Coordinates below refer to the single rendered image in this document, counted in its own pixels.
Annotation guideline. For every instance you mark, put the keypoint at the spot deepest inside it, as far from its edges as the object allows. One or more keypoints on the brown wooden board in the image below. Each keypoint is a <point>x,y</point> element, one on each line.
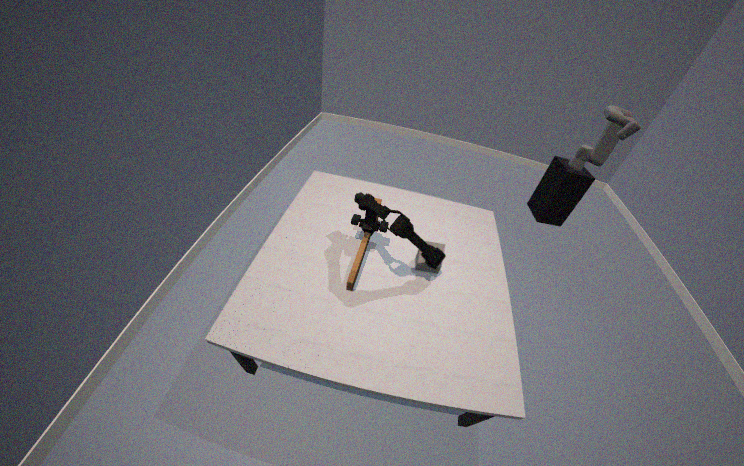
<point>358,261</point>

